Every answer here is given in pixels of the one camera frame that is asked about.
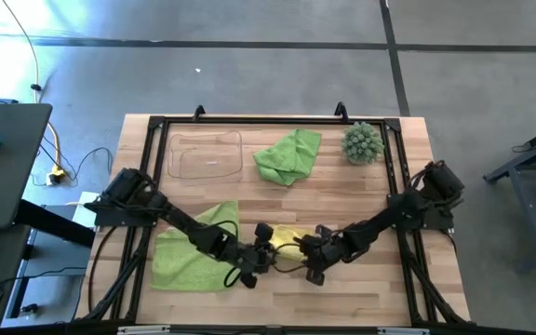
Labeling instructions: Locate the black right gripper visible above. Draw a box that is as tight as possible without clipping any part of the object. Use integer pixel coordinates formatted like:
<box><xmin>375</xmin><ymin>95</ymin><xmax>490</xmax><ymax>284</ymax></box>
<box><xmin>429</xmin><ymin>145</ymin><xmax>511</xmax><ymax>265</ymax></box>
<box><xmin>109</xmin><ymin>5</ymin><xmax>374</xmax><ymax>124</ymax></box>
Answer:
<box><xmin>297</xmin><ymin>224</ymin><xmax>346</xmax><ymax>288</ymax></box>

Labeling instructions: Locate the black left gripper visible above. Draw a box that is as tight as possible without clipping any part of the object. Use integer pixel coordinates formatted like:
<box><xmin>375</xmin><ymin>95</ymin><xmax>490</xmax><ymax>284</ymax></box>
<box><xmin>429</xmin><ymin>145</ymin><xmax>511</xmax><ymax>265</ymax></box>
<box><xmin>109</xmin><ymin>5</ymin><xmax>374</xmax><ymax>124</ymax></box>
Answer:
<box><xmin>234</xmin><ymin>221</ymin><xmax>276</xmax><ymax>290</ymax></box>

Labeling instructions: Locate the yellow microfiber towel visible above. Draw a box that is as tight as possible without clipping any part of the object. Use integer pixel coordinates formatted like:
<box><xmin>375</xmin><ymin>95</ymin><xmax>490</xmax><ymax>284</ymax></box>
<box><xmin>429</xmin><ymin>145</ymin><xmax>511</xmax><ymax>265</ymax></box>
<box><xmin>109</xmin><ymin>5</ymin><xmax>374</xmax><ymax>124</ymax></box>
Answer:
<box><xmin>267</xmin><ymin>224</ymin><xmax>319</xmax><ymax>262</ymax></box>

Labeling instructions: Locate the green microfiber towel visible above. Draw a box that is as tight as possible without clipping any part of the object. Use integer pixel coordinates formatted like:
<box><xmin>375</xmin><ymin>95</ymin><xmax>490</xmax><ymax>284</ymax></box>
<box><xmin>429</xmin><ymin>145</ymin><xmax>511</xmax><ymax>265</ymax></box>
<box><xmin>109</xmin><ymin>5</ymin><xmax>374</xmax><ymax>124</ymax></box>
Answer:
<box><xmin>150</xmin><ymin>200</ymin><xmax>241</xmax><ymax>293</ymax></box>
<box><xmin>252</xmin><ymin>128</ymin><xmax>323</xmax><ymax>187</ymax></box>

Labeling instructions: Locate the clear plastic basket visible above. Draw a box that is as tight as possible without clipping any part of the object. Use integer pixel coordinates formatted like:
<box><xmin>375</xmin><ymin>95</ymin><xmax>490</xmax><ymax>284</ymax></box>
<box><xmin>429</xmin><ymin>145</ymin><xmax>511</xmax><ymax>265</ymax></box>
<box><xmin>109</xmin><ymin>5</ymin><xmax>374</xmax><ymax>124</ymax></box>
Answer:
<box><xmin>166</xmin><ymin>129</ymin><xmax>244</xmax><ymax>181</ymax></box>

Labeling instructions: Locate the artificial green potted plant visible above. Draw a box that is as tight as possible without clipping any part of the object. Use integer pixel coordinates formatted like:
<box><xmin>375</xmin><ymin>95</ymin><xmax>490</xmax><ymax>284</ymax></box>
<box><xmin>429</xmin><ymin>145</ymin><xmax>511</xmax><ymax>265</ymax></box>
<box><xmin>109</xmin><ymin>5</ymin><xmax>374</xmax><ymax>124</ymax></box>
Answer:
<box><xmin>341</xmin><ymin>121</ymin><xmax>385</xmax><ymax>166</ymax></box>

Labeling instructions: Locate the grey metal cabinet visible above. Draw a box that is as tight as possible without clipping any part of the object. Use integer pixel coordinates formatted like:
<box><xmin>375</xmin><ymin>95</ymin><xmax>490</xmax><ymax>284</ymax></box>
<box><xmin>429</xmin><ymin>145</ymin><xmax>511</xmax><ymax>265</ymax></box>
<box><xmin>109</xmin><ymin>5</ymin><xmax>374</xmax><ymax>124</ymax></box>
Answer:
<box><xmin>0</xmin><ymin>204</ymin><xmax>93</xmax><ymax>329</ymax></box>

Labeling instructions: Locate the black desk crossbeam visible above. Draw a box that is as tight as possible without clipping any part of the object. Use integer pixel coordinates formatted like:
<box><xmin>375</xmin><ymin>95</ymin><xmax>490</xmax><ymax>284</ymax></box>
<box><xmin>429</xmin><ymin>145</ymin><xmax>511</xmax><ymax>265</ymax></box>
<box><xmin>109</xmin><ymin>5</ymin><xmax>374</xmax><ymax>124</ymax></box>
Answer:
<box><xmin>14</xmin><ymin>198</ymin><xmax>97</xmax><ymax>248</ymax></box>

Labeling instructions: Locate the yellow power plug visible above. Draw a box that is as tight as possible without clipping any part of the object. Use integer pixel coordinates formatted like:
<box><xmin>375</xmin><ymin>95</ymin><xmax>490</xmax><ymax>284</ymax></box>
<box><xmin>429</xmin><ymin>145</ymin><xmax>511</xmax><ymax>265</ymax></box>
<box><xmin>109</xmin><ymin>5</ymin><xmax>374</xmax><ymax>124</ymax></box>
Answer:
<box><xmin>46</xmin><ymin>167</ymin><xmax>68</xmax><ymax>186</ymax></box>

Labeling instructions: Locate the dark blue steel table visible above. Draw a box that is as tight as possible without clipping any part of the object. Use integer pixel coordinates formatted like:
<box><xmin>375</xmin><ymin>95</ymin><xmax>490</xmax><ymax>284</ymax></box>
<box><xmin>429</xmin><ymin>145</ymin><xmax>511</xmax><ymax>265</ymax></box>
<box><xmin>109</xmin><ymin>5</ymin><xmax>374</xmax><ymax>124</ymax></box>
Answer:
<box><xmin>483</xmin><ymin>118</ymin><xmax>536</xmax><ymax>275</ymax></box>

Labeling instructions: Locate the black side desk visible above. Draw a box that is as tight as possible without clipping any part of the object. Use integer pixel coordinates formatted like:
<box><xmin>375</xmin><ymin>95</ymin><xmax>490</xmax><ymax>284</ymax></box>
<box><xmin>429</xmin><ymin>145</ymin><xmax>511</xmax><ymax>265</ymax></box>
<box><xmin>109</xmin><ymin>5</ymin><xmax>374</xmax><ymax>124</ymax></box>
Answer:
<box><xmin>0</xmin><ymin>102</ymin><xmax>54</xmax><ymax>233</ymax></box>

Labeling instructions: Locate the black left camera cable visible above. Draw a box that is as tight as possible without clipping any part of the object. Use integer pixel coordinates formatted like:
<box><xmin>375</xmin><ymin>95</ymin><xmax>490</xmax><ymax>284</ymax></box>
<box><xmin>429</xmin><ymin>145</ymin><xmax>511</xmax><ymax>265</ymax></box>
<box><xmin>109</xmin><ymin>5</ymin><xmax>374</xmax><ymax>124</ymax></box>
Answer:
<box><xmin>222</xmin><ymin>218</ymin><xmax>278</xmax><ymax>288</ymax></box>

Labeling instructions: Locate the white rail bracket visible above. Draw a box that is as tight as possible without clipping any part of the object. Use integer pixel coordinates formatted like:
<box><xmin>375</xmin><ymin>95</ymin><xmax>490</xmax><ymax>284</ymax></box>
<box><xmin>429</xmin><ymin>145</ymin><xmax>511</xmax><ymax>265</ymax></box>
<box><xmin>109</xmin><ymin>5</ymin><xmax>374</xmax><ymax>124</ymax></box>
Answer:
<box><xmin>117</xmin><ymin>325</ymin><xmax>171</xmax><ymax>335</ymax></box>
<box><xmin>377</xmin><ymin>327</ymin><xmax>431</xmax><ymax>335</ymax></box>

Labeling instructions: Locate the black aluminium table frame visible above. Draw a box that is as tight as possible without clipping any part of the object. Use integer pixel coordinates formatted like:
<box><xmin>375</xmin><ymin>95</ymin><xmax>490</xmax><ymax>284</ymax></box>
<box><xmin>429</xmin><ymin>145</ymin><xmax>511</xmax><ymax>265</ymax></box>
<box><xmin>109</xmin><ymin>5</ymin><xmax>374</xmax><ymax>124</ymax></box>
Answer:
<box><xmin>75</xmin><ymin>114</ymin><xmax>473</xmax><ymax>327</ymax></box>

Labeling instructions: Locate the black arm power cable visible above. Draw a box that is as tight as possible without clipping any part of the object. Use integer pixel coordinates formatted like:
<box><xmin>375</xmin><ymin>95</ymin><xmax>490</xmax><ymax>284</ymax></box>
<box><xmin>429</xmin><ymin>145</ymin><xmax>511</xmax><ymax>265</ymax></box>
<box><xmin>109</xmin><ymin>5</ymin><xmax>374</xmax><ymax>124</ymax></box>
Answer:
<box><xmin>87</xmin><ymin>225</ymin><xmax>121</xmax><ymax>314</ymax></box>

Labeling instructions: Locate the thin black floor cable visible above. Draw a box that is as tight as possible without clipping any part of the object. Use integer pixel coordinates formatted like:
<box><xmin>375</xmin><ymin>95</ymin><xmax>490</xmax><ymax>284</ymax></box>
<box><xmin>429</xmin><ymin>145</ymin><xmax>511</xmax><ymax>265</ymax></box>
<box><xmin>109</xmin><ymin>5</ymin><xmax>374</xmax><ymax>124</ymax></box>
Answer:
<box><xmin>30</xmin><ymin>139</ymin><xmax>114</xmax><ymax>188</ymax></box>

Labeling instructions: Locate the yellow extension cable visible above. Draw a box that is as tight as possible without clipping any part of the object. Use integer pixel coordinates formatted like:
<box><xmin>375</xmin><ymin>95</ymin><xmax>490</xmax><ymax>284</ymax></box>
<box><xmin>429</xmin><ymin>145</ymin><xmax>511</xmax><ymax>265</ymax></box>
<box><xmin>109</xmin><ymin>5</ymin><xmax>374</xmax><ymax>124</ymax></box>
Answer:
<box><xmin>1</xmin><ymin>0</ymin><xmax>67</xmax><ymax>181</ymax></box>

